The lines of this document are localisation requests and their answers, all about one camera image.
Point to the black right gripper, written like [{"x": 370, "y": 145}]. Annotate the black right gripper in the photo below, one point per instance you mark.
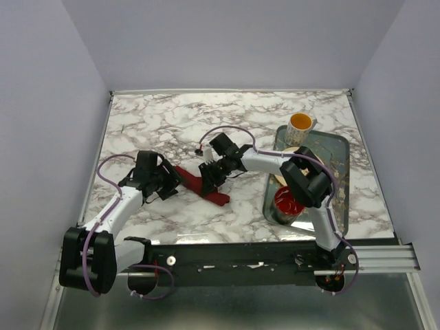
[{"x": 210, "y": 182}]

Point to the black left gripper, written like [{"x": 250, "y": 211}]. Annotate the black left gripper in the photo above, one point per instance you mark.
[{"x": 173, "y": 179}]

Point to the dark red cloth napkin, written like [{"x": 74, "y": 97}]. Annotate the dark red cloth napkin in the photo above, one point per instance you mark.
[{"x": 194, "y": 184}]

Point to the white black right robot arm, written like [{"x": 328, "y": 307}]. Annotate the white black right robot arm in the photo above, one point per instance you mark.
[{"x": 310, "y": 183}]

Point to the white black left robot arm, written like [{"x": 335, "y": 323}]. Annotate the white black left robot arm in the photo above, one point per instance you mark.
[{"x": 99, "y": 240}]

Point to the beige bird pattern plate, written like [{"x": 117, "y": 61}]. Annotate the beige bird pattern plate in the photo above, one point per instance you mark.
[{"x": 280, "y": 179}]

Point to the red and black cup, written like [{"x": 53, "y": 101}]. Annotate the red and black cup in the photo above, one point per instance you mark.
[{"x": 286, "y": 208}]

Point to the white floral mug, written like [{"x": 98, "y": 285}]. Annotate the white floral mug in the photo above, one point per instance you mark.
[{"x": 298, "y": 128}]

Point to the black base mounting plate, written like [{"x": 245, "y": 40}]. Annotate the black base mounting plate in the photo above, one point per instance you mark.
[{"x": 240, "y": 266}]

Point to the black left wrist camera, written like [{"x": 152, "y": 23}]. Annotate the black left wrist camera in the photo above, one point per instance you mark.
[{"x": 146, "y": 164}]

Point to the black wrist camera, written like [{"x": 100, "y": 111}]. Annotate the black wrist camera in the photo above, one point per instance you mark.
[
  {"x": 146, "y": 164},
  {"x": 222, "y": 145}
]

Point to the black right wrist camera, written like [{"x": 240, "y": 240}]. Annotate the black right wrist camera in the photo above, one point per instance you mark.
[{"x": 222, "y": 145}]

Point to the aluminium frame rail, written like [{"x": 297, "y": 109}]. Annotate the aluminium frame rail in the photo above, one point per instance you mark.
[{"x": 383, "y": 259}]

